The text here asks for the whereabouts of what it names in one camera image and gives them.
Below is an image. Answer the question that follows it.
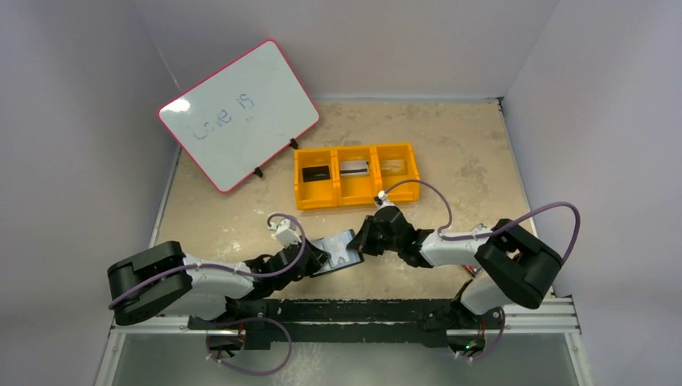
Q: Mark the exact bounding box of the pack of coloured markers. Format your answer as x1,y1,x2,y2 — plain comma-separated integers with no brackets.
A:
463,265,483,277

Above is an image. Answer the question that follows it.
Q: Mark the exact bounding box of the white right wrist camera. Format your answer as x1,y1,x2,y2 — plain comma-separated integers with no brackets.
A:
373,191,395,209

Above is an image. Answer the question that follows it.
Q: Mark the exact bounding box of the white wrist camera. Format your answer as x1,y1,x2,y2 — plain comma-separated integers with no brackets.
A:
267,216,302,247
373,191,395,209

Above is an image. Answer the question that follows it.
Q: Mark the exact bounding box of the black leather card holder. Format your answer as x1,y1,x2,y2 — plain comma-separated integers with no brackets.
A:
310,229,364,277

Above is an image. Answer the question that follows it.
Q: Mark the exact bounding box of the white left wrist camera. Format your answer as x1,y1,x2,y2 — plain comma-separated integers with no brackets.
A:
267,216,302,247

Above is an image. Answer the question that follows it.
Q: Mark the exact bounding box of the silver card in tray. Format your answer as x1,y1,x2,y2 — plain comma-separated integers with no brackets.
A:
339,159,370,177

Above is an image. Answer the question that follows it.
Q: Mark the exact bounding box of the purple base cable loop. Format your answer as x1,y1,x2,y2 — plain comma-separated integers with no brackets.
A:
205,317,294,377

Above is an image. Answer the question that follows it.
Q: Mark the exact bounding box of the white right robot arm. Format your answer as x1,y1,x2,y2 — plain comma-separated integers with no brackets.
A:
347,206,564,327

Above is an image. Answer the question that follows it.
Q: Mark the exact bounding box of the yellow three-compartment tray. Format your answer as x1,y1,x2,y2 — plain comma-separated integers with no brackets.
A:
294,142,421,210

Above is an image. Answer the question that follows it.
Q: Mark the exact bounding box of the aluminium frame rail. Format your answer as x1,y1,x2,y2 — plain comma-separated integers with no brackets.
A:
109,296,583,337

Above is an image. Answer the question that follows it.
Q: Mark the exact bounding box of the pink framed whiteboard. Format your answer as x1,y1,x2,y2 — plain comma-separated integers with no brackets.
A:
158,39,320,192

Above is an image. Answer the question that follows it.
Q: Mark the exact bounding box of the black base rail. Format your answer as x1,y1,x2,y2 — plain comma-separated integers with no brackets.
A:
188,298,503,352

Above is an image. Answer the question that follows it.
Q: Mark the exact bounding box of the beige card in tray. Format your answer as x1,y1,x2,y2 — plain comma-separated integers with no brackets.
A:
380,159,408,176

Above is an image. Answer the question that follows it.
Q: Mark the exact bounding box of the black card in tray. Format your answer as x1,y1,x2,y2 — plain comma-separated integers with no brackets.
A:
302,165,331,183

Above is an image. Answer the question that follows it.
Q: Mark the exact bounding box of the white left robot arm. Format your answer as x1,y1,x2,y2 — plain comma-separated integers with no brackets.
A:
107,240,331,329

